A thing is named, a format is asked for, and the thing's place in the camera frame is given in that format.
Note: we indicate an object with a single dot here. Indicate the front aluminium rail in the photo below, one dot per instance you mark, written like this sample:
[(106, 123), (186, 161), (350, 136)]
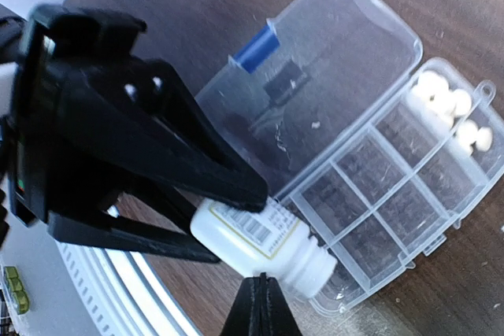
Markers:
[(76, 290)]

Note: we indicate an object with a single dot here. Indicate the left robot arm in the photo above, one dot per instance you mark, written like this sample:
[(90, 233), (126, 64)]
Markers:
[(144, 200)]

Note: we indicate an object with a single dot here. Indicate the white pills in organizer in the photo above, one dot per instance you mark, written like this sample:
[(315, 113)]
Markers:
[(452, 106)]

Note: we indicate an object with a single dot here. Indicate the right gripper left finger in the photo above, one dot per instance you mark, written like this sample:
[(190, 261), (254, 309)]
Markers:
[(246, 316)]

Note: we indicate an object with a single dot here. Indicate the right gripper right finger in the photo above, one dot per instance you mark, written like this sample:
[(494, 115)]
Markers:
[(277, 318)]

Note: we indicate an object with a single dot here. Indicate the clear plastic pill organizer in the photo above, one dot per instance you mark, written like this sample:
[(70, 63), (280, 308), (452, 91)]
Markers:
[(320, 103)]

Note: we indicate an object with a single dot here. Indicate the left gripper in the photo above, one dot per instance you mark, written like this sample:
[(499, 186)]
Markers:
[(47, 173)]

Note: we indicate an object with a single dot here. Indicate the small white pill bottle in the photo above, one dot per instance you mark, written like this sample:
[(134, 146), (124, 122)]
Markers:
[(274, 241)]

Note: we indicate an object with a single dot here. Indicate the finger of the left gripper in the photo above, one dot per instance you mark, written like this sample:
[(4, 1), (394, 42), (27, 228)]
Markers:
[(139, 116), (100, 230)]

